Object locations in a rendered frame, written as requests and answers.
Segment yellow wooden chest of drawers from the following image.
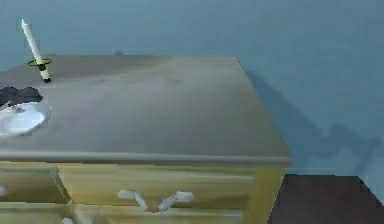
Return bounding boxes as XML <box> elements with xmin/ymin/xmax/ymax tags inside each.
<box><xmin>0</xmin><ymin>54</ymin><xmax>293</xmax><ymax>224</ymax></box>

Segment white round plate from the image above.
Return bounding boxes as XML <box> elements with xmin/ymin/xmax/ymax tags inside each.
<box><xmin>0</xmin><ymin>101</ymin><xmax>54</xmax><ymax>138</ymax></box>

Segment black lumpy object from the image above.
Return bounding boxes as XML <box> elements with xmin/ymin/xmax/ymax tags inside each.
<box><xmin>0</xmin><ymin>86</ymin><xmax>44</xmax><ymax>108</ymax></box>

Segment white candle with dark holder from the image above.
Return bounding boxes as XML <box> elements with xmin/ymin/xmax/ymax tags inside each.
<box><xmin>20</xmin><ymin>18</ymin><xmax>53</xmax><ymax>84</ymax></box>

